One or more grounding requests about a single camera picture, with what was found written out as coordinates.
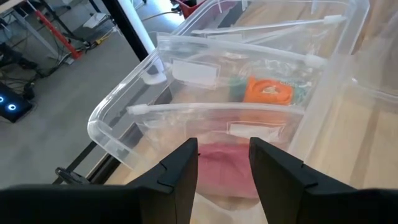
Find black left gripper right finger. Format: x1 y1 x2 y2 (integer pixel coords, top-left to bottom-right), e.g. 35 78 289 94
248 137 358 224

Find black device blue lights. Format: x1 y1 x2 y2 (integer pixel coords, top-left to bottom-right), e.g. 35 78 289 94
0 81 34 124

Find orange elastic bandage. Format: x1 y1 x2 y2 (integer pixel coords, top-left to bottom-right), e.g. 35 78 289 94
243 76 295 106

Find white cable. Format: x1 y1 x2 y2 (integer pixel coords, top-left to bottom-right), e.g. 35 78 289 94
141 10 185 23

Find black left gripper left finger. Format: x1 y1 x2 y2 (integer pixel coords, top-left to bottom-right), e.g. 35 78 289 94
127 138 199 224

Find red metal bar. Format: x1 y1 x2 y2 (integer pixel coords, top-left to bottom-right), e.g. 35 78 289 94
26 0 83 60

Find clear zip bag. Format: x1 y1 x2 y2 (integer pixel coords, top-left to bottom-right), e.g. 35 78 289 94
190 14 348 44
156 33 328 110
126 103 307 205

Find pink bandage roll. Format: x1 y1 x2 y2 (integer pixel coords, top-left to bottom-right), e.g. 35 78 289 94
197 142 261 200

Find white black pole stand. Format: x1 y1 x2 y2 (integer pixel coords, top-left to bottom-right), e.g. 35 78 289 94
101 0 169 86

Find clear plastic storage bin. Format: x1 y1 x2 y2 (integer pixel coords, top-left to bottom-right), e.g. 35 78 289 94
86 0 398 224

